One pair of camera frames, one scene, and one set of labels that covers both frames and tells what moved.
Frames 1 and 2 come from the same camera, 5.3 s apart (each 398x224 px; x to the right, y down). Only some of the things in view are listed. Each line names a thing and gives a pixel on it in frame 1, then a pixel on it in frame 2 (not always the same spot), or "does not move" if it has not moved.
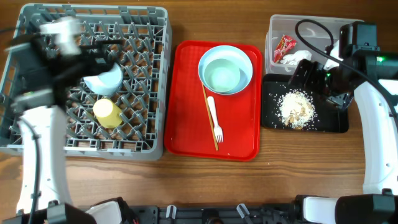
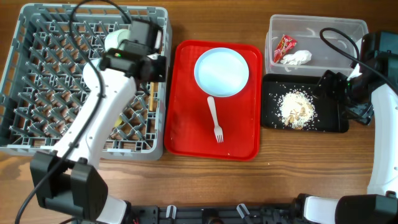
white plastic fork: [217, 129] does not move
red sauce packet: [285, 44] does not move
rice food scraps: [296, 109] does not move
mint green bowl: [223, 75] → [114, 39]
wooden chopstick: [209, 117] → [152, 96]
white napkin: [294, 59] does not move
